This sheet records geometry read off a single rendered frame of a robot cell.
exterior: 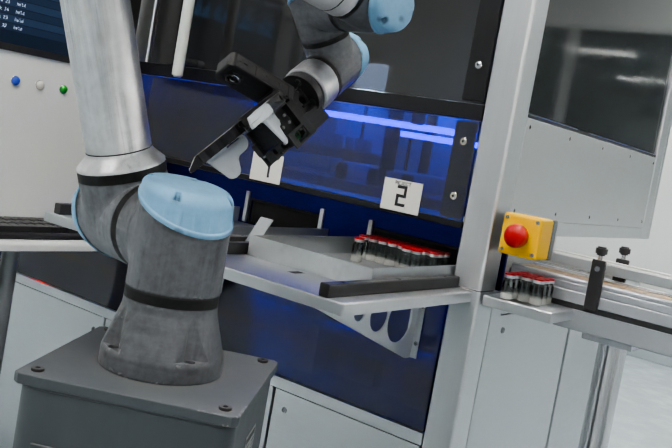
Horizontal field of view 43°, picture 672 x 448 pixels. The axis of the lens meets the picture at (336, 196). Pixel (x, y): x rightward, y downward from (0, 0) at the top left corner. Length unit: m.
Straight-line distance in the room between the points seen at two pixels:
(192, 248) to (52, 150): 1.06
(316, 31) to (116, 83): 0.34
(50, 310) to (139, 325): 1.32
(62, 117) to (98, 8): 0.96
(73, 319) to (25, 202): 0.39
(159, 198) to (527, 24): 0.78
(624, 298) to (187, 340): 0.81
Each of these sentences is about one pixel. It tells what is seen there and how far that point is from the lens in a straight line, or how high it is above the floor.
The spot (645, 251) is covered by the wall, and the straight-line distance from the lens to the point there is 6.19.
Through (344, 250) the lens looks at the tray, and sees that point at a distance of 1.71.
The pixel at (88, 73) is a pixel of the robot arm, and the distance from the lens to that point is 1.10.
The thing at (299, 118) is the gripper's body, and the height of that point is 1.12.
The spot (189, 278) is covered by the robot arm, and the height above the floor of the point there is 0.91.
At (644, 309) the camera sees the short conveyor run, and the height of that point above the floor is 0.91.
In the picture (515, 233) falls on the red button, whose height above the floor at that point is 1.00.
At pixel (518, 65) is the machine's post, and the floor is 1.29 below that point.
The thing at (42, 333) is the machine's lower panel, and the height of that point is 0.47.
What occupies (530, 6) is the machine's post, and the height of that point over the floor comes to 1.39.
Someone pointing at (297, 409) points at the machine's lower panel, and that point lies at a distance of 1.77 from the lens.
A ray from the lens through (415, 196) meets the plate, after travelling 1.59.
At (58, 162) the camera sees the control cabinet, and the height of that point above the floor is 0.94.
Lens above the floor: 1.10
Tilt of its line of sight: 4 degrees down
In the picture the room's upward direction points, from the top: 10 degrees clockwise
